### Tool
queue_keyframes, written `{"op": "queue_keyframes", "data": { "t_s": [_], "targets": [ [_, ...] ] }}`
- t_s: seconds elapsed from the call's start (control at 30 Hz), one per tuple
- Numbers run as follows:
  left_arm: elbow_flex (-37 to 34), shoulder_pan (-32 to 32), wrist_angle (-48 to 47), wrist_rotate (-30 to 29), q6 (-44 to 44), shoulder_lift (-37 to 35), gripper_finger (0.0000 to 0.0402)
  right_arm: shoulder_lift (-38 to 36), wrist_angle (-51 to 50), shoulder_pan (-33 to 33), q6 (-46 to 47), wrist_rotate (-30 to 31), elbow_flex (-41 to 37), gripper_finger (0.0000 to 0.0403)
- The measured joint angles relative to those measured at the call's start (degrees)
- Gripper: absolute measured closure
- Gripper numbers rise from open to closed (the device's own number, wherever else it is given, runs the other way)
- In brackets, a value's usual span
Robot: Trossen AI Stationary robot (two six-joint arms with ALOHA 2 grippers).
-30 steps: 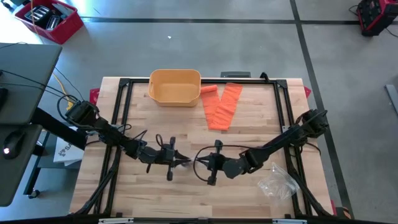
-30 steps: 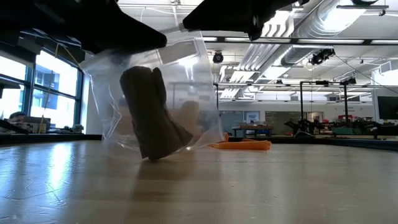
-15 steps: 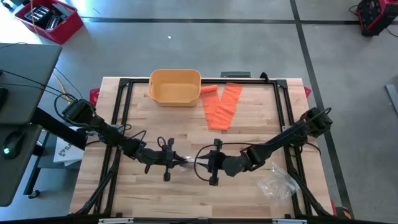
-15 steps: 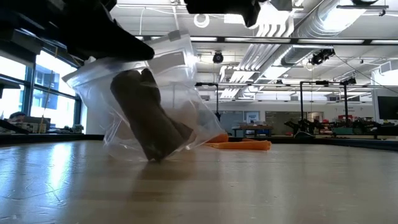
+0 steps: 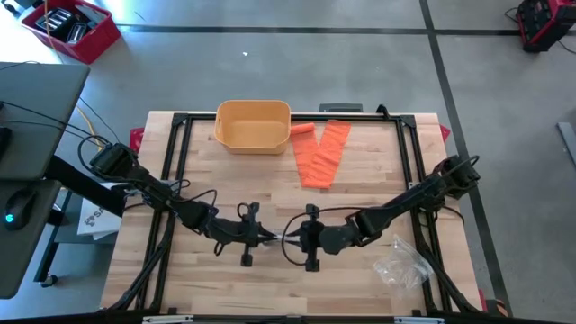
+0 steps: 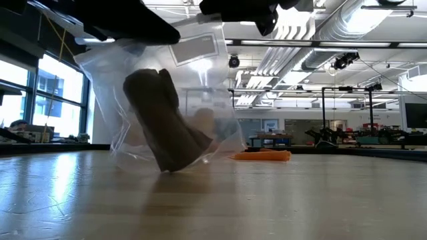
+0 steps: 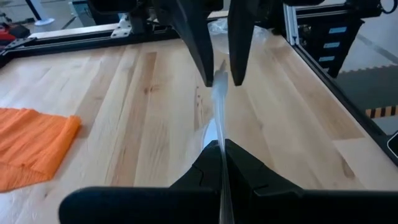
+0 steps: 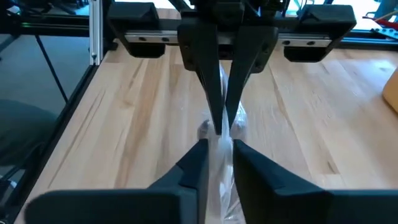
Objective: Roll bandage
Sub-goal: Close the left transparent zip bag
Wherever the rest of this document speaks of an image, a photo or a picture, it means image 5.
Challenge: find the white metal bracket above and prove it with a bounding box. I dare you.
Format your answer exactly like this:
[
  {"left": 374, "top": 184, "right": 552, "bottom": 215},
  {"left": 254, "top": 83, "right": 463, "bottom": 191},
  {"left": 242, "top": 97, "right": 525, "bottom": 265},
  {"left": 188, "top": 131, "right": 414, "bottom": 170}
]
[
  {"left": 141, "top": 314, "right": 195, "bottom": 324},
  {"left": 392, "top": 315, "right": 446, "bottom": 324}
]

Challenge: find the black and silver appliance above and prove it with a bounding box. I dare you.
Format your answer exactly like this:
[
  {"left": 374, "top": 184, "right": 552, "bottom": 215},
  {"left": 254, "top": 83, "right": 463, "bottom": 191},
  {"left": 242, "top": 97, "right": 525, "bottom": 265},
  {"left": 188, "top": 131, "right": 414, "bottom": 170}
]
[
  {"left": 66, "top": 21, "right": 89, "bottom": 46},
  {"left": 34, "top": 7, "right": 76, "bottom": 38}
]

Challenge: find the black diagonal support beam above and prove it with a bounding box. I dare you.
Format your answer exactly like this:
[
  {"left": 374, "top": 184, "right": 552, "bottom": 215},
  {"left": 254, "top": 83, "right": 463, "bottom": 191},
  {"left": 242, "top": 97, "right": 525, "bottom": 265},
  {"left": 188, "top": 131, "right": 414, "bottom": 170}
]
[{"left": 43, "top": 154, "right": 127, "bottom": 217}]

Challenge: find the black keyboard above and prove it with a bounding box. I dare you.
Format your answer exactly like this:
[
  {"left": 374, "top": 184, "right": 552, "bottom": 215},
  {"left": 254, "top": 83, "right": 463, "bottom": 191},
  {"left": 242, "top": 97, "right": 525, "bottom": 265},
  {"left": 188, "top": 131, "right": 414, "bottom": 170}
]
[{"left": 0, "top": 126, "right": 14, "bottom": 159}]

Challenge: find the white box with logo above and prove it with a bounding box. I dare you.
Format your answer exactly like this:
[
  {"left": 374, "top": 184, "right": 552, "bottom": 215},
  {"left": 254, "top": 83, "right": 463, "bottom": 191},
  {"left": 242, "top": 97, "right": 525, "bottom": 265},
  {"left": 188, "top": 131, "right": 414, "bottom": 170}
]
[{"left": 76, "top": 181, "right": 123, "bottom": 242}]

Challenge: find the red plastic crate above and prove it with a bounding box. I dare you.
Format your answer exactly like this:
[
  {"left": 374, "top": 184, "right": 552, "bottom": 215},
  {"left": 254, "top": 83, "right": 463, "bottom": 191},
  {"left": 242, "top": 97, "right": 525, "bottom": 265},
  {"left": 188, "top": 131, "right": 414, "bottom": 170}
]
[{"left": 20, "top": 0, "right": 122, "bottom": 66}]

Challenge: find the yellow plastic bin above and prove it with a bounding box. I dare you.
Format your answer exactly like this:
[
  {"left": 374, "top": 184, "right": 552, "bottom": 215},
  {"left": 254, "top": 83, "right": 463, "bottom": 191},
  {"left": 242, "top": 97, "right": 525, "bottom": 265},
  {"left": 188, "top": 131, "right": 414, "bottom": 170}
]
[{"left": 213, "top": 99, "right": 293, "bottom": 156}]

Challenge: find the black aluminium frame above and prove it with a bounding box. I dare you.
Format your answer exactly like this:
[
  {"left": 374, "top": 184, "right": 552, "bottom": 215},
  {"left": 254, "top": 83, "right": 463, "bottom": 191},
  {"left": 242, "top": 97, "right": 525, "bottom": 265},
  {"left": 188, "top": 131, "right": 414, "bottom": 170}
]
[{"left": 101, "top": 111, "right": 487, "bottom": 324}]

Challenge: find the orange red floor object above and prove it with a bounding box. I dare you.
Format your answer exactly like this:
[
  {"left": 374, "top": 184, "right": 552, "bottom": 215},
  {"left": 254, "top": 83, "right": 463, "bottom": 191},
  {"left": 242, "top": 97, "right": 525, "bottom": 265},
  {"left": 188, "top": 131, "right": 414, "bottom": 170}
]
[{"left": 476, "top": 287, "right": 510, "bottom": 319}]

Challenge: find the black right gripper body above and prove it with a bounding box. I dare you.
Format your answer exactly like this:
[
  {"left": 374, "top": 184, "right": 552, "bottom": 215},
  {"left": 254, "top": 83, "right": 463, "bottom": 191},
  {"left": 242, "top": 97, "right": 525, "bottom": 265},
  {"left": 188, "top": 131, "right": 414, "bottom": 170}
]
[{"left": 296, "top": 202, "right": 359, "bottom": 273}]

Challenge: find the grey desk top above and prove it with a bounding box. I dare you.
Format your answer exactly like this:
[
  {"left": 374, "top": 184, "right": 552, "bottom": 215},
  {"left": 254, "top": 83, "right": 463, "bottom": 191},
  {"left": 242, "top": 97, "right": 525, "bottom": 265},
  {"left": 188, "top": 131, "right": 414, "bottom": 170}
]
[{"left": 0, "top": 61, "right": 91, "bottom": 182}]

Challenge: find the desk leg with caster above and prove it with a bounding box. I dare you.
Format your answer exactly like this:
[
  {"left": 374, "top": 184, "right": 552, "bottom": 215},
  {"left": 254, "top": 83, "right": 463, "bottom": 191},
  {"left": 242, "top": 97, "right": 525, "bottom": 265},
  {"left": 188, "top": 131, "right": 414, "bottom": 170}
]
[{"left": 33, "top": 188, "right": 74, "bottom": 289}]

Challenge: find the yellow cable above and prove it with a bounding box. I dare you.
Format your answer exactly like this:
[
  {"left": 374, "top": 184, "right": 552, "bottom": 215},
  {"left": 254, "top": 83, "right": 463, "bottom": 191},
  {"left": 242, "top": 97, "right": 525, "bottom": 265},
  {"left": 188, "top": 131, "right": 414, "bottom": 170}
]
[{"left": 43, "top": 0, "right": 98, "bottom": 139}]

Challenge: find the black computer mouse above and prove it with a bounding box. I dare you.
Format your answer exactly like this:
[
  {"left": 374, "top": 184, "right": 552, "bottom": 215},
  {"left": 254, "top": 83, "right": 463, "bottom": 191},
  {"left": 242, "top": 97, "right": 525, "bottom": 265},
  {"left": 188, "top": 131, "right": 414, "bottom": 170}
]
[{"left": 4, "top": 187, "right": 40, "bottom": 232}]

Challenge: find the red and black machine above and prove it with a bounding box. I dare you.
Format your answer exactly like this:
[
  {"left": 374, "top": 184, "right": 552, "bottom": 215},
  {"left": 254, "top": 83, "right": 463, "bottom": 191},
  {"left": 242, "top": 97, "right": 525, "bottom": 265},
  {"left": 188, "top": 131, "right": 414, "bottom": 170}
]
[{"left": 514, "top": 0, "right": 576, "bottom": 53}]

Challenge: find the dark grey desk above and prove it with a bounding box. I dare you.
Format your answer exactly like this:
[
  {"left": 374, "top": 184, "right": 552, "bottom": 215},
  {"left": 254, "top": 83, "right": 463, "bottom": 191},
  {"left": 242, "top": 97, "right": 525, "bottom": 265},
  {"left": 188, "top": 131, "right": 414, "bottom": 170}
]
[{"left": 0, "top": 178, "right": 63, "bottom": 301}]

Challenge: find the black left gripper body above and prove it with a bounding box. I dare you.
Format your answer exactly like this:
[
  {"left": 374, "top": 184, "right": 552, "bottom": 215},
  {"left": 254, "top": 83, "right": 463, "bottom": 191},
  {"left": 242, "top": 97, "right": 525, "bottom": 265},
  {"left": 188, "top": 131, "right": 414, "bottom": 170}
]
[{"left": 209, "top": 201, "right": 267, "bottom": 268}]

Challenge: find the orange elastic bandage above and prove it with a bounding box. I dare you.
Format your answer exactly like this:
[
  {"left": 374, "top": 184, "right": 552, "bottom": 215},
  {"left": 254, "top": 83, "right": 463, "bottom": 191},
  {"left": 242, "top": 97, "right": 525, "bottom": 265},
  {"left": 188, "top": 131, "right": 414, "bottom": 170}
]
[{"left": 289, "top": 119, "right": 353, "bottom": 191}]

